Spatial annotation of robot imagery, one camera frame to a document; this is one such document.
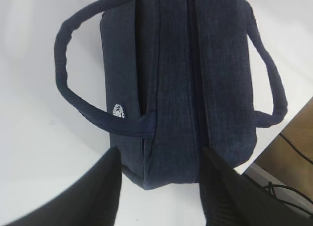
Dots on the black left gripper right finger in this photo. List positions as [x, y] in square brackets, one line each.
[229, 199]

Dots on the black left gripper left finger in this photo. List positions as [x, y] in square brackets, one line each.
[92, 201]

